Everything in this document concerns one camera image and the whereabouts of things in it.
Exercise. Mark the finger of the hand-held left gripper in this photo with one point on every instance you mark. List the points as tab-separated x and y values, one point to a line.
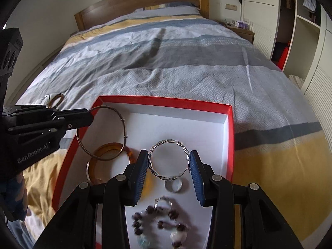
28	110
75	119

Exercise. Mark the red bag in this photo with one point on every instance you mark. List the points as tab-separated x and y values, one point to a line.
282	58

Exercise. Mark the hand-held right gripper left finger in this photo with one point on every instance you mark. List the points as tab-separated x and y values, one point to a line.
141	179

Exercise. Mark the wall switch plate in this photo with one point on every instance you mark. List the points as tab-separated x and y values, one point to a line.
231	7

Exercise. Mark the purple box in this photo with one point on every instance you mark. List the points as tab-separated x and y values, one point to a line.
243	24

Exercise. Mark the wooden bed with striped duvet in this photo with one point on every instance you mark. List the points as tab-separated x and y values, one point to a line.
194	77

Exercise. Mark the amber bangle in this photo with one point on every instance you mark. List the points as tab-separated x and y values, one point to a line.
103	151

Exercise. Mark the grey pillow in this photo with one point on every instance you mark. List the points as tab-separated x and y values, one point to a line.
168	7

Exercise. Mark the dark brown bangle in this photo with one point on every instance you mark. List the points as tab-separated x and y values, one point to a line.
57	99

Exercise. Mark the white wardrobe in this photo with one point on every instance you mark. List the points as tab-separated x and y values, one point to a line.
319	77

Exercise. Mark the person's left forearm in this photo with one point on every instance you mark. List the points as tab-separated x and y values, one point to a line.
16	197

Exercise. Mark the wooden nightstand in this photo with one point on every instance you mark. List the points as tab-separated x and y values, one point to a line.
241	32

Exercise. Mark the red cardboard box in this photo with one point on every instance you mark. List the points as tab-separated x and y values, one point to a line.
181	124

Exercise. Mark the striped hanging garment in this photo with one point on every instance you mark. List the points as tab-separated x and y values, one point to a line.
310	1

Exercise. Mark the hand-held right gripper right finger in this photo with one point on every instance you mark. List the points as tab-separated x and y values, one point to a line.
195	179

